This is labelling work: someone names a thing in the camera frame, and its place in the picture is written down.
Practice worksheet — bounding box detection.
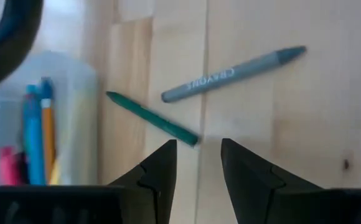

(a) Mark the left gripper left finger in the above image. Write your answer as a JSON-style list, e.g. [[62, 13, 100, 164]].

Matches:
[[108, 139, 177, 224]]

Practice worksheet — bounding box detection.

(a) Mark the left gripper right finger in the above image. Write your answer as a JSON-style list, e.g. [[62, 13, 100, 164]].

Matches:
[[220, 138, 323, 224]]

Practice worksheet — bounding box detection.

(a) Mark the clear plastic supply box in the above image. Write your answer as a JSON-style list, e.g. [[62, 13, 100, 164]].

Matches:
[[0, 51, 99, 187]]

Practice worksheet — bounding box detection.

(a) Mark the orange pencil blue eraser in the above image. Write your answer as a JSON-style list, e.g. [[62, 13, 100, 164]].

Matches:
[[39, 77, 58, 184]]

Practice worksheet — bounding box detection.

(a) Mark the blue marker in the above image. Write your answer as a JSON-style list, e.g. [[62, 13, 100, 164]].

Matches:
[[21, 83, 46, 187]]

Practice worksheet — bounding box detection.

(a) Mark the pink highlighter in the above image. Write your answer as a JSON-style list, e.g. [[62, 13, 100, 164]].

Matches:
[[0, 146, 22, 187]]

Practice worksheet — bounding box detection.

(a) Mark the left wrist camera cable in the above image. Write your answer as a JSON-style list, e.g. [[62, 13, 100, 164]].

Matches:
[[0, 0, 44, 94]]

